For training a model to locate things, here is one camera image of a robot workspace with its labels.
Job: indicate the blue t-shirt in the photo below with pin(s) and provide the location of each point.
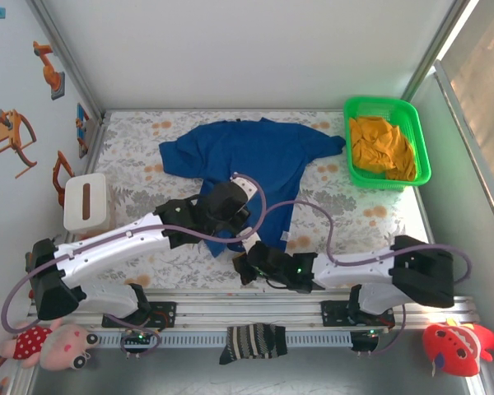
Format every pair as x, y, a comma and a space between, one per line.
251, 156

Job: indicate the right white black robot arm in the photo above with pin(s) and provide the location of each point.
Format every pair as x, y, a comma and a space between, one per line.
354, 269

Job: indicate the black white striped sock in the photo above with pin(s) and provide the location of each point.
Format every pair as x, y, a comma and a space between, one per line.
251, 341

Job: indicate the floral patterned tablecloth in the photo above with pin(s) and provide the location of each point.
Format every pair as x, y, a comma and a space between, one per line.
354, 205

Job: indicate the small circuit board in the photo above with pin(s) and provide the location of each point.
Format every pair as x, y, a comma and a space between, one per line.
138, 337
364, 337

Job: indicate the white tissue box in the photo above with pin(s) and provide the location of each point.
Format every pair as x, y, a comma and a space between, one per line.
96, 205

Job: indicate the yellow crumpled cloth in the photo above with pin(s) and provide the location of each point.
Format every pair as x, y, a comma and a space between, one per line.
378, 148

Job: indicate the green plastic basket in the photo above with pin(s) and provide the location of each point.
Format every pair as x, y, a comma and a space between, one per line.
374, 107

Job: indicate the red plush fish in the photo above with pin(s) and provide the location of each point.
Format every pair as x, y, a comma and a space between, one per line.
453, 345

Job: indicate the pink plush pig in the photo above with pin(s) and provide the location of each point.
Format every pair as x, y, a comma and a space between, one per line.
61, 349

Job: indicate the framed glass side panel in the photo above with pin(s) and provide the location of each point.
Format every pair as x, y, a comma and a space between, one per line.
486, 123

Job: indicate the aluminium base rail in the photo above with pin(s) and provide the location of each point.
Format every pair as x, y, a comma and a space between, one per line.
247, 306

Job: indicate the blue orange machine wall sticker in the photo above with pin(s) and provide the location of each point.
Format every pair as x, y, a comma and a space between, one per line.
82, 131

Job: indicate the orange curved claw wall sticker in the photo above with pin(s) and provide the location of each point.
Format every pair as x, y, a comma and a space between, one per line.
12, 131

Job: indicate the aluminium frame post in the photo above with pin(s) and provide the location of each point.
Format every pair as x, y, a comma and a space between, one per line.
440, 45
60, 45

